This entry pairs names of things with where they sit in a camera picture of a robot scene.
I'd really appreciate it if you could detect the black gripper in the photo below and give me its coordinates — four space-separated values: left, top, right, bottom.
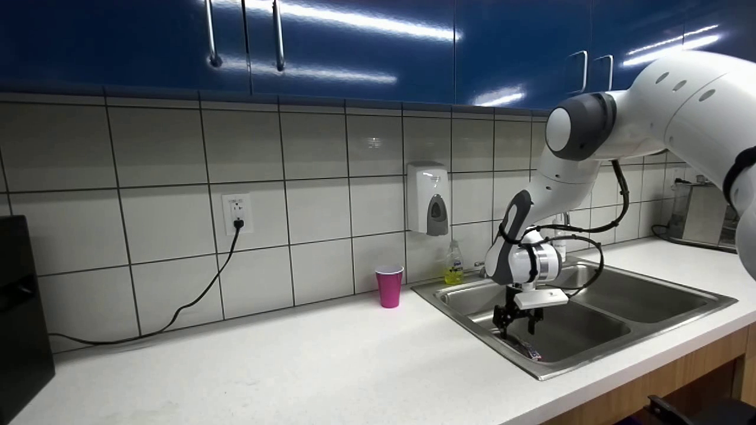
493 284 548 343

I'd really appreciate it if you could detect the stainless steel double sink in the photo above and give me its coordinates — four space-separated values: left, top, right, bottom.
413 258 739 382

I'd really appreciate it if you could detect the yellow-green dish soap bottle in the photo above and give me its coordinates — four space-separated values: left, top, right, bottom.
441 239 468 288

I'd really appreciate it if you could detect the wooden base cabinet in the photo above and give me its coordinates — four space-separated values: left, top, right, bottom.
541 322 756 425

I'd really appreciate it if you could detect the pink plastic cup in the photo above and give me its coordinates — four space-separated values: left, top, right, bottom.
373 264 406 309

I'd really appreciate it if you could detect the black object below counter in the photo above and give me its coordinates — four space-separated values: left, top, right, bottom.
646 389 756 425

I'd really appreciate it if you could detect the silver coffee machine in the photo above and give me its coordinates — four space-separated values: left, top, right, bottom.
664 174 743 256

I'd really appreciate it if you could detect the blue cabinet door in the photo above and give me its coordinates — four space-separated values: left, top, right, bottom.
588 0 736 94
0 0 249 100
243 0 468 109
458 0 598 116

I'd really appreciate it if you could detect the black countertop appliance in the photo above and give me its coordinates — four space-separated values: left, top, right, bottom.
0 213 58 425

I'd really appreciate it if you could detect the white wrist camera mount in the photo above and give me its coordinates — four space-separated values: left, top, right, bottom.
515 286 572 311

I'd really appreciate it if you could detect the white wall soap dispenser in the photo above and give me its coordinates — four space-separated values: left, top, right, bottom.
406 162 454 239

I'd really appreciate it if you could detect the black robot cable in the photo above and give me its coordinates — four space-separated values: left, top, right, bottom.
534 157 634 302

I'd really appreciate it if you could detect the silver cabinet door handle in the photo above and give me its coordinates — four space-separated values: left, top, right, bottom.
204 0 226 72
270 0 288 74
594 51 618 94
569 47 594 94

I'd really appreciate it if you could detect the black power cable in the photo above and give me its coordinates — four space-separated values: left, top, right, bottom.
48 218 249 349

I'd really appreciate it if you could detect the white wall power outlet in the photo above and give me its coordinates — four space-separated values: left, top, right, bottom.
223 194 255 233

